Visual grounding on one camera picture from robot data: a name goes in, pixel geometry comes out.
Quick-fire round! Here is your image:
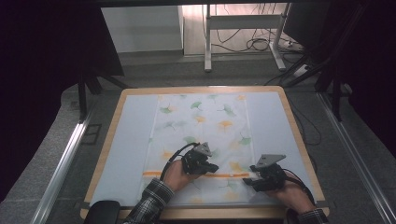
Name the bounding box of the person's left hand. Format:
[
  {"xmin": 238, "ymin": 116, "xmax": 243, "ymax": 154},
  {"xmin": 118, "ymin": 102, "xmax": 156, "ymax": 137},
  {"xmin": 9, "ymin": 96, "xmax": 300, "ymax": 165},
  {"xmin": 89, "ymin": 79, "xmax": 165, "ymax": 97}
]
[{"xmin": 162, "ymin": 160, "xmax": 201, "ymax": 193}]

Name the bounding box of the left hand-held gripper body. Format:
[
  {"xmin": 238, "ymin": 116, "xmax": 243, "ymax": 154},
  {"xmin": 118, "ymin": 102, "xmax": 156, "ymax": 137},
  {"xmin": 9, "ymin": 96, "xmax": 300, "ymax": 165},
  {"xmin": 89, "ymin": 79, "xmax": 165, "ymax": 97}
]
[{"xmin": 181, "ymin": 142, "xmax": 213, "ymax": 175}]

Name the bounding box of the person's right hand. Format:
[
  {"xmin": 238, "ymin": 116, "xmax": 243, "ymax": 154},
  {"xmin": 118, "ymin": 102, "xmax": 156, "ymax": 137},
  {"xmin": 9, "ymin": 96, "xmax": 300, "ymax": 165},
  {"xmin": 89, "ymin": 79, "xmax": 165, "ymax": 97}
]
[{"xmin": 265, "ymin": 177, "xmax": 316, "ymax": 216}]

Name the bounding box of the thin black floor cable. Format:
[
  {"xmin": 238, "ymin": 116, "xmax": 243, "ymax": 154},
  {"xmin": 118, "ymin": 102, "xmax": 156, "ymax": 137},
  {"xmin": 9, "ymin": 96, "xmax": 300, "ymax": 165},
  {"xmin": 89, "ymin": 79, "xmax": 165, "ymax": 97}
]
[{"xmin": 289, "ymin": 102, "xmax": 322, "ymax": 147}]

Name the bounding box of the black curtain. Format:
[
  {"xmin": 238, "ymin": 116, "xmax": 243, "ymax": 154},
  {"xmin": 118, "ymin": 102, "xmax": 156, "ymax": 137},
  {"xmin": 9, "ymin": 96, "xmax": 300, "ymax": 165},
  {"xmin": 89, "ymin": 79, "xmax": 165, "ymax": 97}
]
[
  {"xmin": 326, "ymin": 0, "xmax": 396, "ymax": 158},
  {"xmin": 0, "ymin": 0, "xmax": 126, "ymax": 203}
]

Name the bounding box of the wood-edged table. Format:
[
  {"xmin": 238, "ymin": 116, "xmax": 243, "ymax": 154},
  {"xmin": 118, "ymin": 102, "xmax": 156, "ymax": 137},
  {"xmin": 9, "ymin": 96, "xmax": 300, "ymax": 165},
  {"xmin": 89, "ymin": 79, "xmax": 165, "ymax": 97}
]
[{"xmin": 79, "ymin": 86, "xmax": 331, "ymax": 220}]

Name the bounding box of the white power strip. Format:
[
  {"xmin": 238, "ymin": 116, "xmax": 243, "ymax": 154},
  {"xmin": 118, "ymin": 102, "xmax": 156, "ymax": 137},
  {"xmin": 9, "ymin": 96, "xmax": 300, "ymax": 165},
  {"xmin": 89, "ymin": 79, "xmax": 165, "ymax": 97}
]
[
  {"xmin": 293, "ymin": 63, "xmax": 311, "ymax": 77},
  {"xmin": 279, "ymin": 38, "xmax": 304, "ymax": 51}
]

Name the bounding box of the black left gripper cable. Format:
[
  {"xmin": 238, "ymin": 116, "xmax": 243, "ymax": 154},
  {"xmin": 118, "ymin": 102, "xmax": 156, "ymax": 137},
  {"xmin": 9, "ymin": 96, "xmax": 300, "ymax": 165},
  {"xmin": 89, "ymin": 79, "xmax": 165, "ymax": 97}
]
[{"xmin": 159, "ymin": 142, "xmax": 201, "ymax": 182}]

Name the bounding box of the dark floor plate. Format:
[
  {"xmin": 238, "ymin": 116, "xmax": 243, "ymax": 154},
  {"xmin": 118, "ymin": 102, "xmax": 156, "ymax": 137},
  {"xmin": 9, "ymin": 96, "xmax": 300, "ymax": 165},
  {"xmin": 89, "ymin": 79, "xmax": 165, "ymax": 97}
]
[{"xmin": 80, "ymin": 123, "xmax": 103, "ymax": 145}]

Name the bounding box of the dark monitor panel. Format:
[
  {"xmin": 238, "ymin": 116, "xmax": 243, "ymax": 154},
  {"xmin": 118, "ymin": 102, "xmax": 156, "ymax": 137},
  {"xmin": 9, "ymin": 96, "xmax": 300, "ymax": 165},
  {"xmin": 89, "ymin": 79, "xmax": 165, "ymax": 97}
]
[{"xmin": 282, "ymin": 2, "xmax": 332, "ymax": 49}]

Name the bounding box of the white leaf-print cloth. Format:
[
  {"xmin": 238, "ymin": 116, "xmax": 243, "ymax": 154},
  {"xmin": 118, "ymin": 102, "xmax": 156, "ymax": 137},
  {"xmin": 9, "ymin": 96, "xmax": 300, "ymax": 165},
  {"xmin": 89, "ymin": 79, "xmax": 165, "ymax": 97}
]
[{"xmin": 137, "ymin": 92, "xmax": 260, "ymax": 205}]

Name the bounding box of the black rounded object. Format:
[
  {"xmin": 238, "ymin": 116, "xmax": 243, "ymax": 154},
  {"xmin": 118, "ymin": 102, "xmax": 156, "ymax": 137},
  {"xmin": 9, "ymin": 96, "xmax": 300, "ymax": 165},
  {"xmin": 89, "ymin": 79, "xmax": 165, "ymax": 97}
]
[{"xmin": 83, "ymin": 200, "xmax": 122, "ymax": 224}]

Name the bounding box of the black metal stand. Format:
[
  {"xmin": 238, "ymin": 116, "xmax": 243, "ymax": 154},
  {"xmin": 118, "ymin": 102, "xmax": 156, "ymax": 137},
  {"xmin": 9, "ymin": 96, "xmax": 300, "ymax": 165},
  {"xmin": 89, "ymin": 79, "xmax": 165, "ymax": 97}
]
[
  {"xmin": 313, "ymin": 60, "xmax": 353, "ymax": 123},
  {"xmin": 77, "ymin": 70, "xmax": 129, "ymax": 123}
]

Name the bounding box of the tangle of black floor cables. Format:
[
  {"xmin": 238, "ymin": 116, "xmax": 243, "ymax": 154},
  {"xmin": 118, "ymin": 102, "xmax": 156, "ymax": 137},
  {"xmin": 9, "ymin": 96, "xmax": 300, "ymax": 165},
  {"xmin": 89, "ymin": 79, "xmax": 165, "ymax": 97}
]
[{"xmin": 214, "ymin": 4, "xmax": 283, "ymax": 53}]

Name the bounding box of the white cabinet panel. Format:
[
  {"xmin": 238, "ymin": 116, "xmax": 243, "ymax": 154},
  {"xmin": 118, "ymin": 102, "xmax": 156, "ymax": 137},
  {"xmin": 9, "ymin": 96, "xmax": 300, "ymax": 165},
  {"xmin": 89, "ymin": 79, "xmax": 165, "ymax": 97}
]
[{"xmin": 100, "ymin": 5, "xmax": 185, "ymax": 54}]

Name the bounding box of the white metal desk frame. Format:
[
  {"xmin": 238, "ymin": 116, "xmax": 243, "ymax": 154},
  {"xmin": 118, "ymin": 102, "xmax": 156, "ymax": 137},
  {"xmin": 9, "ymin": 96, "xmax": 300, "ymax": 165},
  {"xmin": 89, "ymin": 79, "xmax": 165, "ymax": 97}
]
[{"xmin": 204, "ymin": 3, "xmax": 292, "ymax": 74}]

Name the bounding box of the aluminium floor rail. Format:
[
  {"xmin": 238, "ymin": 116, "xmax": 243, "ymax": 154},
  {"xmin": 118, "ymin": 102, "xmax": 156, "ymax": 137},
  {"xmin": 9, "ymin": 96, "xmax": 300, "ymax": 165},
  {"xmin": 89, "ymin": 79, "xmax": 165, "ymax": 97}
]
[
  {"xmin": 316, "ymin": 91, "xmax": 396, "ymax": 224},
  {"xmin": 29, "ymin": 105, "xmax": 96, "ymax": 224}
]

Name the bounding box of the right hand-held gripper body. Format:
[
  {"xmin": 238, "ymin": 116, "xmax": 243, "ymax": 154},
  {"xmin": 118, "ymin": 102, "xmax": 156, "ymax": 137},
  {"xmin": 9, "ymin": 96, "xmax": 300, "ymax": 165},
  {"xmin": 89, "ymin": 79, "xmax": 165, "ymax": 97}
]
[{"xmin": 250, "ymin": 153, "xmax": 288, "ymax": 193}]

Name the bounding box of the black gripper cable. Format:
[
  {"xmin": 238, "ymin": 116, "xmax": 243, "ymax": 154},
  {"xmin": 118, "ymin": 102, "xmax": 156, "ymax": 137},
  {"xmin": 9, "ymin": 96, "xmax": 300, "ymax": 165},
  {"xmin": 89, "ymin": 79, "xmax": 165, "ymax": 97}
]
[
  {"xmin": 159, "ymin": 142, "xmax": 201, "ymax": 182},
  {"xmin": 281, "ymin": 168, "xmax": 317, "ymax": 207}
]

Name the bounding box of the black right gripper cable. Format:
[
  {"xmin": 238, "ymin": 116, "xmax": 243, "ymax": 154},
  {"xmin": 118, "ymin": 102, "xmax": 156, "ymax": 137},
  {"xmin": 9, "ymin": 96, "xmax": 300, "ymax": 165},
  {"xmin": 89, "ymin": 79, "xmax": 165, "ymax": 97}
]
[{"xmin": 281, "ymin": 168, "xmax": 317, "ymax": 207}]

